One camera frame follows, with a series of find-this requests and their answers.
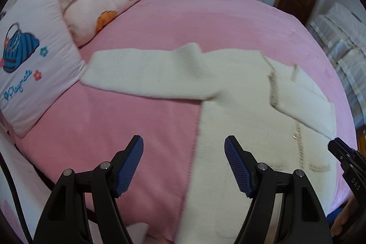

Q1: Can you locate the pink pillow with bag print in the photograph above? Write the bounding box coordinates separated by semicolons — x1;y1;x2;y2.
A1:
0;0;86;139

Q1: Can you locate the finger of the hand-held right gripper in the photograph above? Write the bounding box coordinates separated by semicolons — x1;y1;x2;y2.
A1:
328;138;355;169

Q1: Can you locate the folded pink flower-print quilt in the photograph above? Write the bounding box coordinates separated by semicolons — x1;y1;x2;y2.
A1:
56;0;144;47

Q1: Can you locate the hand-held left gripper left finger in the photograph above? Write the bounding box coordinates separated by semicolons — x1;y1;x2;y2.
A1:
37;135;144;244

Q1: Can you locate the black cable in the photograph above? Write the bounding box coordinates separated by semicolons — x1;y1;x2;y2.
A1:
0;151;32;244

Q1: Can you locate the person's right hand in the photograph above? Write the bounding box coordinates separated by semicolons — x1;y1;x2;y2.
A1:
332;200;354;236

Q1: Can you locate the pink plush bed blanket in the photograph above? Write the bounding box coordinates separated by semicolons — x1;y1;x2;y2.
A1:
8;0;359;244

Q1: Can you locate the white fluffy cardigan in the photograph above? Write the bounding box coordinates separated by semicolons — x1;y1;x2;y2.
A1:
80;42;337;244

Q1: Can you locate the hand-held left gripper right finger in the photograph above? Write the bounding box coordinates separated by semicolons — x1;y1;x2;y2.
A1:
224;135;334;244

